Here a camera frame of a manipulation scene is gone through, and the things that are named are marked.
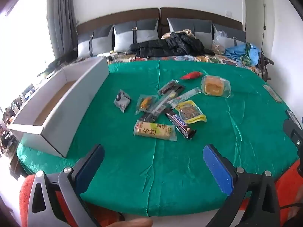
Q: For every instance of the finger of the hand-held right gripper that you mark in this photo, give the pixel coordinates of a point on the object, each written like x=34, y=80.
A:
x=292, y=130

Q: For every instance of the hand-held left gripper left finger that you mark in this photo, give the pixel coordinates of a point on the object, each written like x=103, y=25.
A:
x=90, y=167

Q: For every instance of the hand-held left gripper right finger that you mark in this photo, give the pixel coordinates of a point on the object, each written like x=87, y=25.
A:
x=217, y=167

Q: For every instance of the brown chocolate bar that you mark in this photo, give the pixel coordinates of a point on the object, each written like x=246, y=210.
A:
x=181, y=124

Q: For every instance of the yellow packet of dark meat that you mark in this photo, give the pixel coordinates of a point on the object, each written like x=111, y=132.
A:
x=189, y=112

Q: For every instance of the white cardboard box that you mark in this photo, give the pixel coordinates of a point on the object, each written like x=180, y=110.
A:
x=71, y=104

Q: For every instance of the beige and green cake packet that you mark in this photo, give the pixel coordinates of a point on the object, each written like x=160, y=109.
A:
x=153, y=130

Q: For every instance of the small grey snack packet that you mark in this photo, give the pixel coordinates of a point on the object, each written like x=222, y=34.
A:
x=122, y=100

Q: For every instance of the small black snack packet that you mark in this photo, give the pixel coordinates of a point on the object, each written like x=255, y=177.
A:
x=146, y=117

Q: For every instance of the sausage stick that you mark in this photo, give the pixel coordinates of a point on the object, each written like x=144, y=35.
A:
x=188, y=94

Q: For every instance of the clear packet of yellow bread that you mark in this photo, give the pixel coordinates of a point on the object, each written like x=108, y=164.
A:
x=214, y=86

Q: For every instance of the long clear stick packet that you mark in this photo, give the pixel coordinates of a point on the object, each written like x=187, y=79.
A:
x=163, y=102

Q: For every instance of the clear packet with orange snack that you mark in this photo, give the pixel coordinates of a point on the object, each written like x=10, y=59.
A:
x=144, y=102

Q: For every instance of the dark brown snack packet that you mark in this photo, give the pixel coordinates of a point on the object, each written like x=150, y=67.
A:
x=169, y=87

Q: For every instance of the red snack packet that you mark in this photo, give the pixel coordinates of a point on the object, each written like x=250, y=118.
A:
x=191, y=75

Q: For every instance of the grey flat device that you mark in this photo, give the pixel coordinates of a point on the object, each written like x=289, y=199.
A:
x=272, y=93
x=292, y=115

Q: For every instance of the green satin cloth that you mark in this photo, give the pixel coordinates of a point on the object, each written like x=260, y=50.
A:
x=165, y=170

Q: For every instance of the brown wooden chair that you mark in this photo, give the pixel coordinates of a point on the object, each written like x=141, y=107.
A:
x=264, y=66

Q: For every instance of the blue cloth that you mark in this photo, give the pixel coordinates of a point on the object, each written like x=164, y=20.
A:
x=236, y=52

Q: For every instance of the grey and white pillow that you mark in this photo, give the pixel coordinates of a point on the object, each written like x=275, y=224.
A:
x=234, y=36
x=189, y=26
x=135, y=34
x=94, y=42

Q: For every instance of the printed blanket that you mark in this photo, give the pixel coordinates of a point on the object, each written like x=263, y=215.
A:
x=201, y=58

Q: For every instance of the small dark device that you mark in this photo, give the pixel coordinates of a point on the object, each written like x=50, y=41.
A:
x=110, y=58

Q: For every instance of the clear plastic bag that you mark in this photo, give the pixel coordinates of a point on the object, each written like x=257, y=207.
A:
x=219, y=43

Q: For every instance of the window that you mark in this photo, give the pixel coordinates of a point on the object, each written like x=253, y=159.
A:
x=21, y=63

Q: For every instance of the black puffer jacket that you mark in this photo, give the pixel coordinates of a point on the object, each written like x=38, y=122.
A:
x=165, y=46

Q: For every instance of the beige cloth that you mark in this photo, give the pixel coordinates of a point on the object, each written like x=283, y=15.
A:
x=187, y=32

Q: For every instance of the grey pillows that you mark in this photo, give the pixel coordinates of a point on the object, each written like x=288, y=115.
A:
x=118, y=16

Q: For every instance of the grey curtain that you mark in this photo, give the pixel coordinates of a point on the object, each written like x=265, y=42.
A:
x=61, y=16

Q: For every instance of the white wall socket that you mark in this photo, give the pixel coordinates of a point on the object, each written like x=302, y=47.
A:
x=229, y=13

